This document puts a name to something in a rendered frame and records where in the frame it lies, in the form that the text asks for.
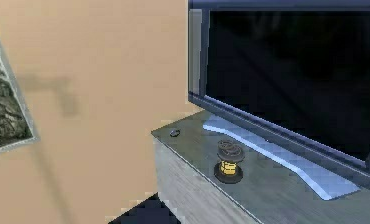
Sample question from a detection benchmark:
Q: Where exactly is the grey television cabinet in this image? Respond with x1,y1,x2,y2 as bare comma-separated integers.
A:
150,110,370,224

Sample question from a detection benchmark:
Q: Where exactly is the black flat television set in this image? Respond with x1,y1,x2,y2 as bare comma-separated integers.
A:
187,0,370,201

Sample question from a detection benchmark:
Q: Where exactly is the grey framed wall picture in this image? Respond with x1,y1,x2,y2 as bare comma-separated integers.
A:
0,27,40,154

